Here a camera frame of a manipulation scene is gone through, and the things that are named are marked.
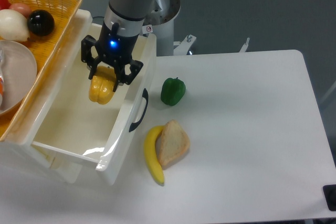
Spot green bell pepper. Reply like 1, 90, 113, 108
160, 78, 186, 106

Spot beige bowl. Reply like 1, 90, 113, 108
1, 40, 37, 116

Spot white mounting bracket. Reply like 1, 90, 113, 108
173, 34, 197, 56

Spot white onion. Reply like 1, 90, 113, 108
1, 9, 30, 42

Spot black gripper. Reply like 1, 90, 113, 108
80, 19, 144, 93

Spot yellow wicker basket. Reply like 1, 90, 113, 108
1, 0, 82, 142

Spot white drawer cabinet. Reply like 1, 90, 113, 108
1, 9, 92, 184

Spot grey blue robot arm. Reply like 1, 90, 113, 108
81, 0, 153, 89

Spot black ball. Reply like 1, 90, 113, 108
27, 9, 55, 37

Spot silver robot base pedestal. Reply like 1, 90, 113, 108
144, 0, 181, 56

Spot black object at table edge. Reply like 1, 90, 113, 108
323, 185, 336, 211

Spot white open top drawer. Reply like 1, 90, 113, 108
33, 34, 156, 185

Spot slice of bread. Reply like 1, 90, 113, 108
158, 120, 191, 166

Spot pink round fruit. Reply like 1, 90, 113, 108
9, 3, 32, 18

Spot yellow bell pepper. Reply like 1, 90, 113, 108
89, 66, 117, 105

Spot black drawer handle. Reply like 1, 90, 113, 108
129, 88, 149, 132

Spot red tomato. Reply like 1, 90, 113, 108
0, 0, 11, 10

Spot yellow banana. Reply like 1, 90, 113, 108
143, 125, 164, 185

